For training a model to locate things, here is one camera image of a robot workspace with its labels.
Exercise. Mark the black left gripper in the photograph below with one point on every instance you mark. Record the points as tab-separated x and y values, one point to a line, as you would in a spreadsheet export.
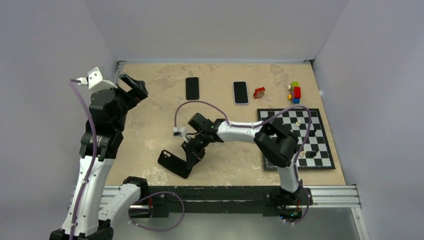
138	93

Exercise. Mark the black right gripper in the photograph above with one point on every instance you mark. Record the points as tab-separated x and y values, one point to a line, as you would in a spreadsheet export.
193	155

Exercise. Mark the black phone case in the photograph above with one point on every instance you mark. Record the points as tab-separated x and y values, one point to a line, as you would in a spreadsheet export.
174	164

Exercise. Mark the black smartphone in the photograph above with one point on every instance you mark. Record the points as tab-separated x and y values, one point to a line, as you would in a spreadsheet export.
192	88

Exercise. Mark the phone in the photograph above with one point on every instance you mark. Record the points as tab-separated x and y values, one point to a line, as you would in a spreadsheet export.
240	93

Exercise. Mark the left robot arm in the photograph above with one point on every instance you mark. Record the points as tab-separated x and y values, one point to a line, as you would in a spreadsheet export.
87	218

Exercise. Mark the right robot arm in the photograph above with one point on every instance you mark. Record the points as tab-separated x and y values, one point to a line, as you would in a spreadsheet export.
276	143

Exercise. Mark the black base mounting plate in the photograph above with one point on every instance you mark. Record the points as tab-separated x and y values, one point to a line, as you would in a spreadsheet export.
263	200

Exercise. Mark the red toy block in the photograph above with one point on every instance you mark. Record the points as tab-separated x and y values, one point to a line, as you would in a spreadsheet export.
259	92

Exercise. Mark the black chess piece bottom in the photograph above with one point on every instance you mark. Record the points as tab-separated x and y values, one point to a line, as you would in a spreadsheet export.
312	154

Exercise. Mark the black chess piece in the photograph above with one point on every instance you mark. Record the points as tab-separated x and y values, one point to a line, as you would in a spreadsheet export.
312	154
312	133

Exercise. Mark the colourful toy brick car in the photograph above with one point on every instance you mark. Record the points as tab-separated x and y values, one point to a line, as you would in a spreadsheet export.
294	92

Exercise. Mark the black chess piece right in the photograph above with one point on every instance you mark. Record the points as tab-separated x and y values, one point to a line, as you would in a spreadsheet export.
312	133

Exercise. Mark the black white chessboard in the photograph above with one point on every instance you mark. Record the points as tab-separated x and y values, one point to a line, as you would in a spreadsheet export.
319	143

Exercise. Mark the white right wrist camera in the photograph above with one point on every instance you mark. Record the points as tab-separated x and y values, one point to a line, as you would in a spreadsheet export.
179	131

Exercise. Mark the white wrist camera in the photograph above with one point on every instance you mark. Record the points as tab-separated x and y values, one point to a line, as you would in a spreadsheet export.
96	81
179	131

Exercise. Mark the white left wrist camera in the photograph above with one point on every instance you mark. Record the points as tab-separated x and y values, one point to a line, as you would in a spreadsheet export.
96	81

